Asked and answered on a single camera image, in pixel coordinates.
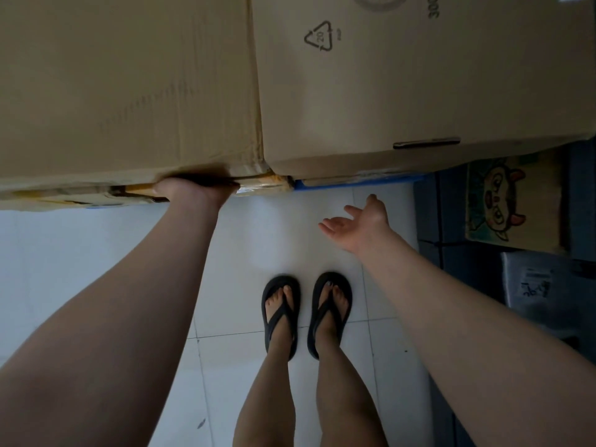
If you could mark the person's left forearm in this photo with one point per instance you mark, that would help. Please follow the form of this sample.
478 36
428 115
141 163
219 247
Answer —
116 330

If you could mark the flat cardboard box yellow tape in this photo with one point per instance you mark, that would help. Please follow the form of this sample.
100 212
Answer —
56 196

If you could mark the person's left hand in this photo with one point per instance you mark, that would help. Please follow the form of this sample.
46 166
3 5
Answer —
195 191

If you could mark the blue flat box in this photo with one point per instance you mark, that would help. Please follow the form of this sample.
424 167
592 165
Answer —
354 183

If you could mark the black left flip-flop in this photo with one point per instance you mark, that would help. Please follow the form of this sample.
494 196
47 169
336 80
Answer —
281 316

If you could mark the person's right thumb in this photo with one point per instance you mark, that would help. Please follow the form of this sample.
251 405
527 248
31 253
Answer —
372 202

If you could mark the large cardboard box recycling symbol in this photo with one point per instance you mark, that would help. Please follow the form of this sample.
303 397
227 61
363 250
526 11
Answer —
409 79

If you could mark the large plain cardboard box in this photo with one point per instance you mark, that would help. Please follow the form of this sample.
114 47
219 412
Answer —
121 83

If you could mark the cardboard box cartoon animal print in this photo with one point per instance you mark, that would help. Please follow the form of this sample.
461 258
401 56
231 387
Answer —
517 204

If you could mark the grey plastic parcel bag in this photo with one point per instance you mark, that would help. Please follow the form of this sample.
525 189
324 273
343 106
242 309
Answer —
540 283

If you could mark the person's right forearm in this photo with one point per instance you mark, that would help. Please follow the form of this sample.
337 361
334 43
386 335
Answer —
475 349

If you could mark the dark blue crate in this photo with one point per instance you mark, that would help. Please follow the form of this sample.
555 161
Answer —
440 214

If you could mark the person's left leg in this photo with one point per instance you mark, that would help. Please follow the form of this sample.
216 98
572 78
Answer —
270 395

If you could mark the person's right hand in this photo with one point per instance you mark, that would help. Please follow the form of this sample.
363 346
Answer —
365 230

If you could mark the person's leg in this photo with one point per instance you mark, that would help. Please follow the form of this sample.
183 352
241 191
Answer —
347 391
270 395

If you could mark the black flip-flop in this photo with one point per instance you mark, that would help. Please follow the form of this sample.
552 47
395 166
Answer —
281 316
328 311

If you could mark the black right flip-flop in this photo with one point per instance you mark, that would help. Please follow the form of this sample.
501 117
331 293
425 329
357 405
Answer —
328 311

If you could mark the person's right leg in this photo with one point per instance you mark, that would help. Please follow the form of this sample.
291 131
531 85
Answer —
347 391

